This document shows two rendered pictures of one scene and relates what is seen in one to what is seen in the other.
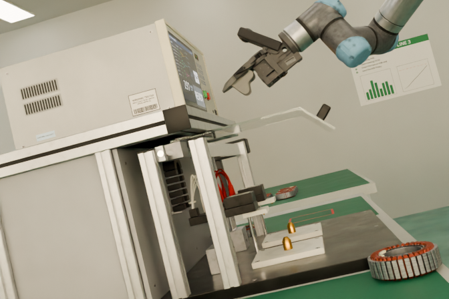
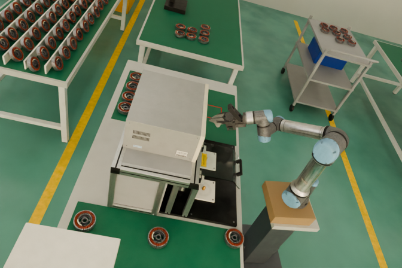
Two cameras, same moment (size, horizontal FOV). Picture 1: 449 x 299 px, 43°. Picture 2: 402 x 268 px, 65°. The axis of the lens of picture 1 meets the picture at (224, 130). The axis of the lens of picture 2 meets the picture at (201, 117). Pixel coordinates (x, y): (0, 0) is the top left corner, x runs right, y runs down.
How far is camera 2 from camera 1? 1.51 m
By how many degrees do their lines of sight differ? 48
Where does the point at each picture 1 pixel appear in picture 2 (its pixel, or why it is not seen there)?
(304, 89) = not seen: outside the picture
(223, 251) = (186, 209)
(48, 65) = (149, 128)
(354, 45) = (265, 140)
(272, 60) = (234, 124)
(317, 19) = (260, 121)
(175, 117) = (192, 186)
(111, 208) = (158, 194)
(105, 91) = (168, 145)
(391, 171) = not seen: outside the picture
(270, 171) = not seen: outside the picture
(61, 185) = (143, 182)
